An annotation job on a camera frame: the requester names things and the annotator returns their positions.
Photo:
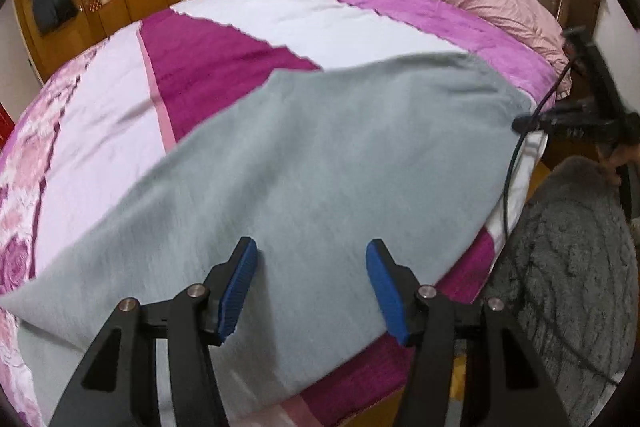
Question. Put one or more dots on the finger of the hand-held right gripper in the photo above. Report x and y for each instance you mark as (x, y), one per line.
(532, 123)

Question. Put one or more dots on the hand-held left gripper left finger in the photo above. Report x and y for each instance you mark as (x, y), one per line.
(239, 287)

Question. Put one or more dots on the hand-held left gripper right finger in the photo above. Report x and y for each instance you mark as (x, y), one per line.
(387, 292)

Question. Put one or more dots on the grey towel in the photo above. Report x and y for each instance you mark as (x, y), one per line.
(300, 157)

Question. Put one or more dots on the person's right hand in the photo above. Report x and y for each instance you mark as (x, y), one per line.
(620, 159)

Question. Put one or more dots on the grey fluffy clothing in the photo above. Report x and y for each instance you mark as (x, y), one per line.
(565, 282)

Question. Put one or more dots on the pink purple white blanket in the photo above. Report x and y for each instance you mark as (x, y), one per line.
(300, 22)

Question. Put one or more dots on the red dotted box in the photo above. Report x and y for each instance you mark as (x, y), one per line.
(93, 8)

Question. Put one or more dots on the dark hanging jacket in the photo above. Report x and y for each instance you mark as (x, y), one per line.
(50, 2)

